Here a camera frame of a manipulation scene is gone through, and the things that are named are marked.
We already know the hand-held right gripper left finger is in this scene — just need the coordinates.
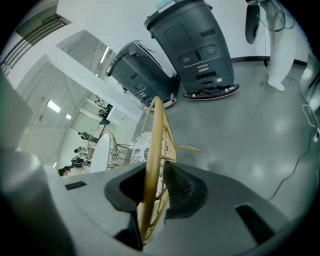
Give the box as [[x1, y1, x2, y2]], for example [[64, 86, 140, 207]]
[[103, 161, 148, 214]]

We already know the round white side table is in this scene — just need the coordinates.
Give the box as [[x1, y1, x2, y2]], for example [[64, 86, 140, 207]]
[[89, 132, 111, 174]]

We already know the black floor cable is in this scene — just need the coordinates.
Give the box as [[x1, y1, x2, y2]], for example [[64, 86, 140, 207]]
[[267, 74, 316, 202]]

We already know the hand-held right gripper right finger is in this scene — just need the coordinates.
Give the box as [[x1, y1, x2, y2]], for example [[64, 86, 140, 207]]
[[163, 160, 210, 220]]

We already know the dark grey delivery robot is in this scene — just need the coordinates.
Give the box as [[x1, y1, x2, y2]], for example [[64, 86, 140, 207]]
[[143, 0, 241, 102], [105, 39, 181, 110]]

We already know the white floor cable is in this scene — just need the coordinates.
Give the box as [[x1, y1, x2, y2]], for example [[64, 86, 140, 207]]
[[301, 103, 320, 137]]

